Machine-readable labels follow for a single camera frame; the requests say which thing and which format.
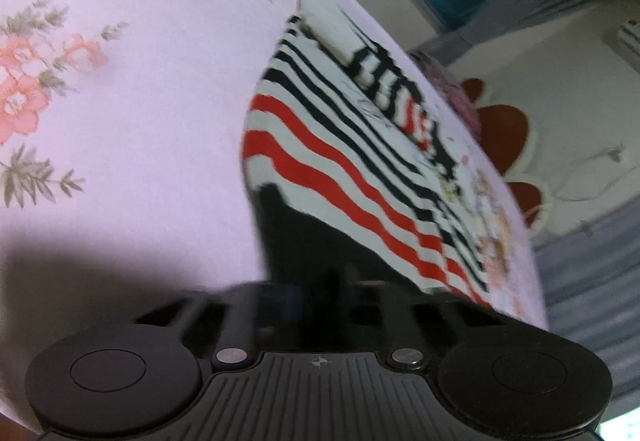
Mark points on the pink grey folded blankets stack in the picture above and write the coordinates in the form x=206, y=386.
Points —
x=450, y=90

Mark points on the red white scalloped headboard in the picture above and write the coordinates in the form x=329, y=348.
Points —
x=508, y=138

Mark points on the striped black red white shirt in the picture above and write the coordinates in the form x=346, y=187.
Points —
x=349, y=174

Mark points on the floral white bed sheet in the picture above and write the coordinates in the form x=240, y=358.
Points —
x=122, y=187

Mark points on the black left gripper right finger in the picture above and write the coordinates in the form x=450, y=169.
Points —
x=399, y=324

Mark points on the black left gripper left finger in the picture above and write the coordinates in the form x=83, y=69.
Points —
x=230, y=327

